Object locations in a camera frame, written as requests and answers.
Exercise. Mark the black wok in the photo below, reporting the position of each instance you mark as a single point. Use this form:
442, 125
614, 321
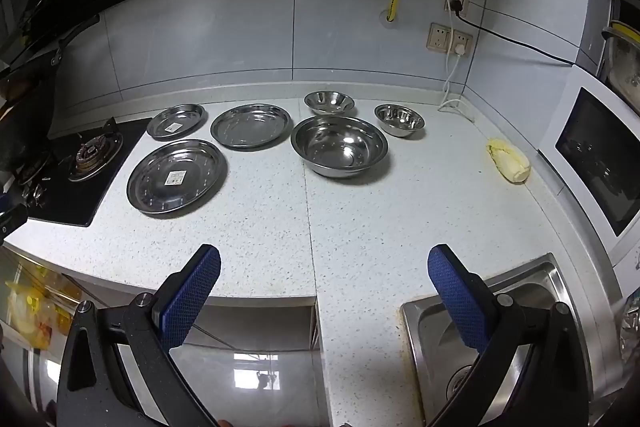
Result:
25, 127

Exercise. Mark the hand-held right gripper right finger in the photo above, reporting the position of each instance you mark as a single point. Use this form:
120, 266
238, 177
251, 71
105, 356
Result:
457, 302

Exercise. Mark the napa cabbage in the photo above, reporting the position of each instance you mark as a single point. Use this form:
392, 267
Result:
507, 159

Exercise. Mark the large steel bowl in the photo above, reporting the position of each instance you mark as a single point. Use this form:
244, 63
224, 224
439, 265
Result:
339, 147

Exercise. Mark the steel pot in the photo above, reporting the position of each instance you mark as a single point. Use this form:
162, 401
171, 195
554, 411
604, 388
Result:
622, 67

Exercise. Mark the black plug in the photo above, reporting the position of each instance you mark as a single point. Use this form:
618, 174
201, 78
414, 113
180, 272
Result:
456, 5

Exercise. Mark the small steel bowl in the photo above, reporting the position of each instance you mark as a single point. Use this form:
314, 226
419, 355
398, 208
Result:
330, 101
400, 119

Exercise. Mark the small steel plate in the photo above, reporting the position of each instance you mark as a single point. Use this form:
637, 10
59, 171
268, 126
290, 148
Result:
189, 117

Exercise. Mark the medium steel plate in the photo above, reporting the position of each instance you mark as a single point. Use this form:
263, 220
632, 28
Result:
251, 127

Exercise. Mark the yellow oil bottle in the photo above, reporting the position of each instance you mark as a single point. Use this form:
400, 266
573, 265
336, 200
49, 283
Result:
27, 312
65, 314

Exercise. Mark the white plug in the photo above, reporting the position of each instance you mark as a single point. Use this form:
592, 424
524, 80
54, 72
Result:
459, 49

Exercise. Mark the steel sink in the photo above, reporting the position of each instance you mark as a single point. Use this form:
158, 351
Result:
420, 342

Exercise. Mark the large steel plate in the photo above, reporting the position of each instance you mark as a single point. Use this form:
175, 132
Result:
160, 192

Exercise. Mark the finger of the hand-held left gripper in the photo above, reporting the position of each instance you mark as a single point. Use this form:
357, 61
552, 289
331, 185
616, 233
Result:
12, 218

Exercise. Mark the wide beige wall outlet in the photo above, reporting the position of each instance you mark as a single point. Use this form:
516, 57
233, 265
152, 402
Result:
440, 36

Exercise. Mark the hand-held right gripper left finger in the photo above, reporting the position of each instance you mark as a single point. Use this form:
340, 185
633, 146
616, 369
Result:
192, 297

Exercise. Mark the white microwave oven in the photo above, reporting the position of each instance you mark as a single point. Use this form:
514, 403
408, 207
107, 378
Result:
595, 162

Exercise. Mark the black gas stove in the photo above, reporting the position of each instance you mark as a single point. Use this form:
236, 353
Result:
107, 187

